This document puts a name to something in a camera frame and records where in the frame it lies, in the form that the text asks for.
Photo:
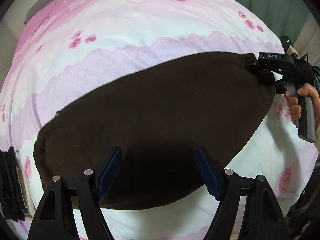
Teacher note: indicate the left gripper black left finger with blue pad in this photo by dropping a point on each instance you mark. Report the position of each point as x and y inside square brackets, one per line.
[54, 217]

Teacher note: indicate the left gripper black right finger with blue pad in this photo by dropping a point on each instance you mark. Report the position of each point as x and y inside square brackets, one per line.
[262, 219]

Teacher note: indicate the dark brown corduroy pants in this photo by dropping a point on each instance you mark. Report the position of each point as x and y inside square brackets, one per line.
[158, 117]

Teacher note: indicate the person's right hand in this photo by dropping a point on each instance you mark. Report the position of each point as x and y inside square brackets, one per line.
[295, 109]

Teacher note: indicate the folded beige garment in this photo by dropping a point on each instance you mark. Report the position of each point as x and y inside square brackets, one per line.
[29, 208]

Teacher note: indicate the beige curtain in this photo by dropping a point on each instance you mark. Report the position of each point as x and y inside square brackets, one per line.
[308, 40]

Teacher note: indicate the folded black garment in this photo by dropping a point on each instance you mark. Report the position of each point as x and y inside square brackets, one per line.
[11, 198]

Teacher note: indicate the green curtain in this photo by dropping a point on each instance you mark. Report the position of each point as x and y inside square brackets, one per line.
[283, 17]

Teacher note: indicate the white louvered wardrobe door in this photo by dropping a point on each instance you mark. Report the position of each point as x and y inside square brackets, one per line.
[8, 46]

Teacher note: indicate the pink floral bed cover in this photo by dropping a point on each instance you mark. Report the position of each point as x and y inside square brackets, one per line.
[74, 46]

